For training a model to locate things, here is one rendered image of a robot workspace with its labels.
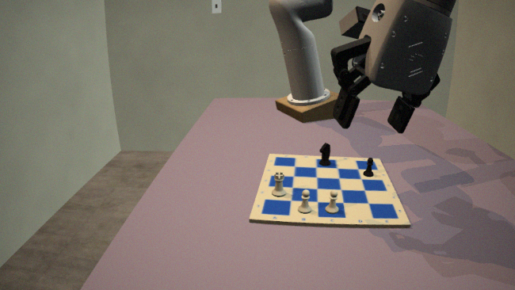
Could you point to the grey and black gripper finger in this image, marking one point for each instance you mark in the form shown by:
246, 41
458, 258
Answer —
404, 107
348, 101

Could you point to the white rook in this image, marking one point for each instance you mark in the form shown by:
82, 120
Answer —
279, 191

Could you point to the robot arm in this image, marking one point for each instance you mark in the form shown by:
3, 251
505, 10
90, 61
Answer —
299, 47

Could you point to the white pawn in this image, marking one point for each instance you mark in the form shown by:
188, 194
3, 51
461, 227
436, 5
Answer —
304, 207
332, 207

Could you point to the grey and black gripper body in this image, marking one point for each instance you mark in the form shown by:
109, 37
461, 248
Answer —
405, 58

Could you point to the blue and cream chessboard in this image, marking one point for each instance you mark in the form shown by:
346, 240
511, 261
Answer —
363, 202

